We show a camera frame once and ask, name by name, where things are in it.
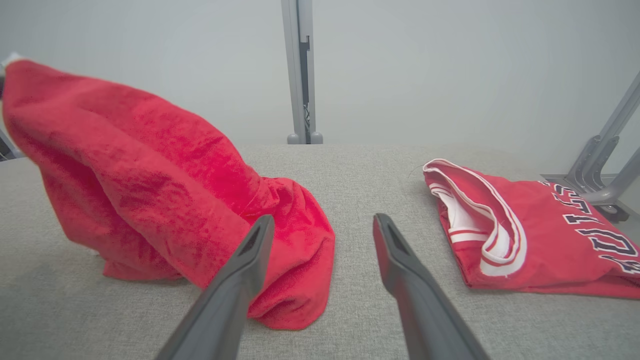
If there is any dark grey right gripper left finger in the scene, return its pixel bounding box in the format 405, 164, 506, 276
155, 215, 276, 360

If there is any red jersey with white trim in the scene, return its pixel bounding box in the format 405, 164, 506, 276
422, 158, 640, 301

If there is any plain red garment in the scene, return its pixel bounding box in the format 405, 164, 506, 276
2, 59, 336, 331

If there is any grey partition post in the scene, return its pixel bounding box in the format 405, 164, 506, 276
298, 0, 323, 145
281, 0, 302, 145

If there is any grey metal corner frame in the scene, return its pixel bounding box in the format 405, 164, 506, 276
540, 70, 640, 223

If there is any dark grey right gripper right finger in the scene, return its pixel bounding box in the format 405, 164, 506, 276
372, 213, 491, 360

